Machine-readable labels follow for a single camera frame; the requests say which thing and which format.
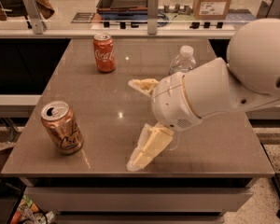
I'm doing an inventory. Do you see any left metal railing post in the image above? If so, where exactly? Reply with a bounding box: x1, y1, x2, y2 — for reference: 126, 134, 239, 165
22, 0, 46, 35

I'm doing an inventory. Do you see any red Coca-Cola can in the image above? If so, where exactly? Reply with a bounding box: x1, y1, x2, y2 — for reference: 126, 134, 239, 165
93, 33, 116, 73

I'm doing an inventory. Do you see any grey table drawer base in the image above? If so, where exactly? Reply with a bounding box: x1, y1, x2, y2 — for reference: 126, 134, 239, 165
25, 187, 252, 224

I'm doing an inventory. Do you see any bin with colourful trash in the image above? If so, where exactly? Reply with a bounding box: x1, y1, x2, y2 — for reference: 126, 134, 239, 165
8, 195, 56, 224

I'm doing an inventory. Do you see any right metal railing post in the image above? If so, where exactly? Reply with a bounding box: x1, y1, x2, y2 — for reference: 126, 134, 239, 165
256, 0, 280, 19

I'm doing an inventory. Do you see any clear plastic water bottle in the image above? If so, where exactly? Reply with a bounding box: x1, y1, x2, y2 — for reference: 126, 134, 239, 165
169, 46, 197, 75

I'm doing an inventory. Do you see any cardboard box with label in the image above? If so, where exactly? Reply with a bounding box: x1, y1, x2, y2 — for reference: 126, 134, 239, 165
192, 0, 231, 20

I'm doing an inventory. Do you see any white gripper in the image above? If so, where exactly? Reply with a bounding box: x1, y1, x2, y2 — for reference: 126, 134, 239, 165
126, 72, 202, 172

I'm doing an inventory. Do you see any orange LaCroix can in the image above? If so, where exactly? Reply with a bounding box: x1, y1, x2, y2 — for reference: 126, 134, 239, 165
41, 101, 83, 155

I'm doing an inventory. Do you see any middle metal railing post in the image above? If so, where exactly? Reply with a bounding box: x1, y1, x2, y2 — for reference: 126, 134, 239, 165
147, 0, 159, 35

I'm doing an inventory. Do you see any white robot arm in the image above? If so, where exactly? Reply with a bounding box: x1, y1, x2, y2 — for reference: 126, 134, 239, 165
127, 19, 280, 171

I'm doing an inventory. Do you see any metal railing post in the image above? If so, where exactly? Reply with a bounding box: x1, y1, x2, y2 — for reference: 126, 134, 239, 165
256, 0, 280, 19
147, 0, 159, 35
22, 0, 46, 35

